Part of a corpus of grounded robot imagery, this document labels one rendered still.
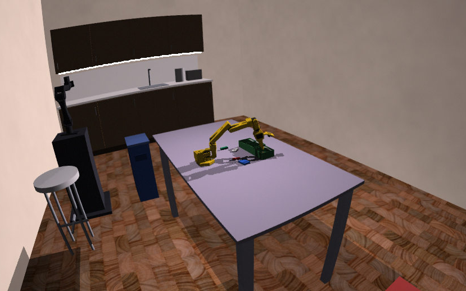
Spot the green bin rack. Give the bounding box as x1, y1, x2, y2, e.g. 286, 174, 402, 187
238, 138, 274, 160

